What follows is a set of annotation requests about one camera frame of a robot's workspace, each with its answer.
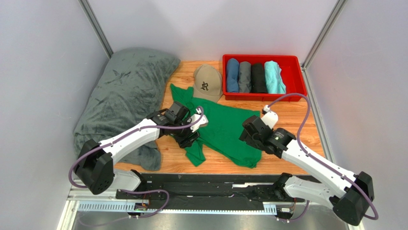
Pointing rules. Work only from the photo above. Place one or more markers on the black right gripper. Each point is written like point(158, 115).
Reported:
point(251, 136)

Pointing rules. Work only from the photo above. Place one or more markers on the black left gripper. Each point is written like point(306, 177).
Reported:
point(184, 142)

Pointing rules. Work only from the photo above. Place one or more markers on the green t-shirt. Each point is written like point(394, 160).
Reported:
point(222, 131)

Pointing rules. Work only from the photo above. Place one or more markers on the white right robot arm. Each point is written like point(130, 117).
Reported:
point(348, 194)

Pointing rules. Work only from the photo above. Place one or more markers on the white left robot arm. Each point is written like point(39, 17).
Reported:
point(95, 167)

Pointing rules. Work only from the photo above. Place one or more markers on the black rolled t-shirt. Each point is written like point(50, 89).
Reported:
point(258, 82)

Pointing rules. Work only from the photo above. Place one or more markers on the turquoise rolled t-shirt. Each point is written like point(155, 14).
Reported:
point(273, 79)

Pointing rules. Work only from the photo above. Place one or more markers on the grey rolled t-shirt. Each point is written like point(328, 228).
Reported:
point(244, 77)

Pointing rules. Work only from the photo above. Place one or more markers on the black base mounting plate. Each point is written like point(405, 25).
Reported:
point(208, 191)

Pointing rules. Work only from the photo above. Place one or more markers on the tan baseball cap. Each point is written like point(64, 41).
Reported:
point(207, 83)

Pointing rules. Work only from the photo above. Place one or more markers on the blue rolled t-shirt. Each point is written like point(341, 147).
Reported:
point(232, 71)

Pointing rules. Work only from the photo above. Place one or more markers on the grey plush pillow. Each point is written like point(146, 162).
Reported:
point(131, 87)

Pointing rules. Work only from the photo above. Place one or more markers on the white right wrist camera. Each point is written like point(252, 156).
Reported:
point(270, 118)

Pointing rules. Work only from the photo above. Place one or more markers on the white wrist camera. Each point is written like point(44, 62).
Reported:
point(270, 118)
point(198, 119)

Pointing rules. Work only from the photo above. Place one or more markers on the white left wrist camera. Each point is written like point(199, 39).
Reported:
point(198, 119)

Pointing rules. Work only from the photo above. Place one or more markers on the aluminium frame rail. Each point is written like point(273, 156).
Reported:
point(81, 199)

